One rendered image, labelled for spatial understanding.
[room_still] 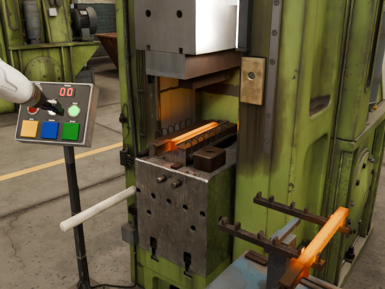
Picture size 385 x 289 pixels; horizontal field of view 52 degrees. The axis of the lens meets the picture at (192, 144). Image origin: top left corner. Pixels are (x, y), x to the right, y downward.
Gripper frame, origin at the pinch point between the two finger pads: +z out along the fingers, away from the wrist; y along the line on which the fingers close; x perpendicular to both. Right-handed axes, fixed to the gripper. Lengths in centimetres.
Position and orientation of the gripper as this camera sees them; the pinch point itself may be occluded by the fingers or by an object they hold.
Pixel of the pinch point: (58, 110)
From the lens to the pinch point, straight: 172.4
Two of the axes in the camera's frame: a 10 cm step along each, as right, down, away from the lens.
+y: 9.8, 0.6, -1.8
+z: 1.7, 1.8, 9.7
